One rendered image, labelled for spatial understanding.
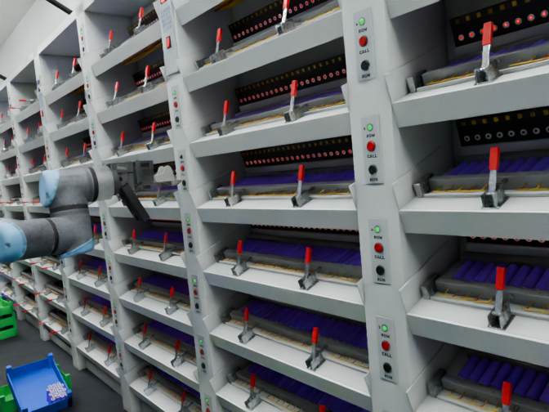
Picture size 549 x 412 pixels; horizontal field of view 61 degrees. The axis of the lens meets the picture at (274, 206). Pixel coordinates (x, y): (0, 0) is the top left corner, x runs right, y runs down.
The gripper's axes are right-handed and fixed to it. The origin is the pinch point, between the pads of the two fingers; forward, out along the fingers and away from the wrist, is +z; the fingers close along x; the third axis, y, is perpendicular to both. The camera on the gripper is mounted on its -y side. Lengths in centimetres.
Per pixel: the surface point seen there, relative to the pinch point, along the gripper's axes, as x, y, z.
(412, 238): -75, -13, 6
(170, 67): 0.7, 33.9, 2.1
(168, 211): 13.2, -8.8, 2.9
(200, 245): -4.7, -18.7, 2.8
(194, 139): -5.0, 12.3, 4.1
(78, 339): 135, -80, 4
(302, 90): -36.0, 21.2, 19.2
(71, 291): 135, -53, 4
